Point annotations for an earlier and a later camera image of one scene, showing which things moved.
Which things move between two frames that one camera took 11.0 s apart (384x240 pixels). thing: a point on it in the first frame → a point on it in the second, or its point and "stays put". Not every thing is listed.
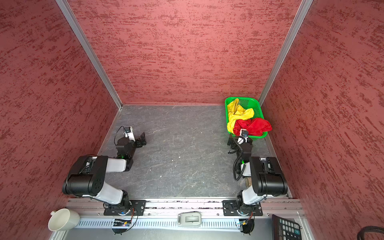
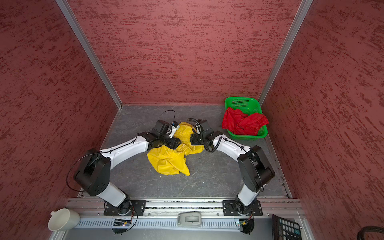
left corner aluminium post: [71, 18] stays put
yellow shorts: [236, 112] → [172, 161]
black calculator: [283, 229] stays put
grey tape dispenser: [189, 219] stays put
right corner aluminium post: [291, 37] stays put
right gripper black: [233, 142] → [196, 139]
